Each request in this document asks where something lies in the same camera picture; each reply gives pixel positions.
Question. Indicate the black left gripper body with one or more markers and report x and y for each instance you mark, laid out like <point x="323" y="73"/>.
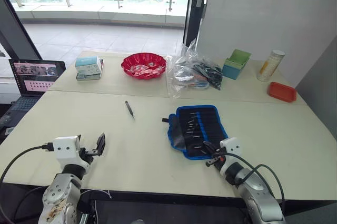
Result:
<point x="88" y="153"/>

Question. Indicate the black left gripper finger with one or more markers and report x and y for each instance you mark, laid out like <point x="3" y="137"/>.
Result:
<point x="103" y="149"/>
<point x="100" y="140"/>

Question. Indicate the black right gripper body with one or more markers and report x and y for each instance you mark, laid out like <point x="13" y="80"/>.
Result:
<point x="218" y="157"/>

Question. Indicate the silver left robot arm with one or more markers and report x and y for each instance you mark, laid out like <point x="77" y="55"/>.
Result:
<point x="56" y="192"/>

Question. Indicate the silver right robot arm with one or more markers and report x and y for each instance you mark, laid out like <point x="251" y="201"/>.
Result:
<point x="254" y="189"/>

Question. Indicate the silver-tipped black tweezers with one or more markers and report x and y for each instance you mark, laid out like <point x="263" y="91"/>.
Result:
<point x="188" y="130"/>
<point x="197" y="136"/>
<point x="190" y="123"/>
<point x="191" y="115"/>

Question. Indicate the blue black tool roll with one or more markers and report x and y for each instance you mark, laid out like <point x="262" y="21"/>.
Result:
<point x="208" y="124"/>

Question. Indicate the black slim tweezers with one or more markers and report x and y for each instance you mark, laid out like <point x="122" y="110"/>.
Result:
<point x="130" y="111"/>

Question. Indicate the grey flat tin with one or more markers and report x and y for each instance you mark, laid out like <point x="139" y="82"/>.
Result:
<point x="88" y="77"/>

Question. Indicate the black panel under table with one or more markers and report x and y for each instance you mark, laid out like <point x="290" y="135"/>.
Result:
<point x="168" y="211"/>

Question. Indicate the black tools bundle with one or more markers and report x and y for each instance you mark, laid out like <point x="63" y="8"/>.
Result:
<point x="212" y="74"/>

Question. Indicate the clear plastic bag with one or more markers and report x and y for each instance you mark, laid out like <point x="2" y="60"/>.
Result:
<point x="181" y="76"/>

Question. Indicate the white light-blue carton box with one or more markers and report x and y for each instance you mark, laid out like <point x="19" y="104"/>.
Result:
<point x="88" y="65"/>

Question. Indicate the white red wrapped packets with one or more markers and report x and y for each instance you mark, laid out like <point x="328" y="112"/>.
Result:
<point x="146" y="71"/>

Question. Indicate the teal box with green lid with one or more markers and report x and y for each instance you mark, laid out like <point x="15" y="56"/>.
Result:
<point x="235" y="66"/>

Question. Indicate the red plastic scalloped bowl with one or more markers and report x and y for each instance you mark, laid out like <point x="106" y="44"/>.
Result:
<point x="143" y="61"/>

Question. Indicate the orange rectangular tray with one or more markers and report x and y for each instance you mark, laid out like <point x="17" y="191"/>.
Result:
<point x="281" y="92"/>

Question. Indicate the dark grey laptop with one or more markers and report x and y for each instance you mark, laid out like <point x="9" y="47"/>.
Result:
<point x="34" y="76"/>

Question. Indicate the white yellow cylindrical canister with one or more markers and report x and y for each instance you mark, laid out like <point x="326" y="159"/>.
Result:
<point x="269" y="65"/>

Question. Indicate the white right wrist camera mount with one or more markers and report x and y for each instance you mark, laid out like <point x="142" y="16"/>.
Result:
<point x="231" y="145"/>

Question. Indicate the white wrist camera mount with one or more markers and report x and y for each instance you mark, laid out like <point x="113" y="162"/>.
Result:
<point x="231" y="145"/>
<point x="65" y="149"/>

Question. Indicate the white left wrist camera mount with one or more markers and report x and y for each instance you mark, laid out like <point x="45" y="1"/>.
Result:
<point x="65" y="149"/>

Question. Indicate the black window frame pillar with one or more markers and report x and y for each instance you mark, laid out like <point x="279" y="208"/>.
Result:
<point x="193" y="3"/>

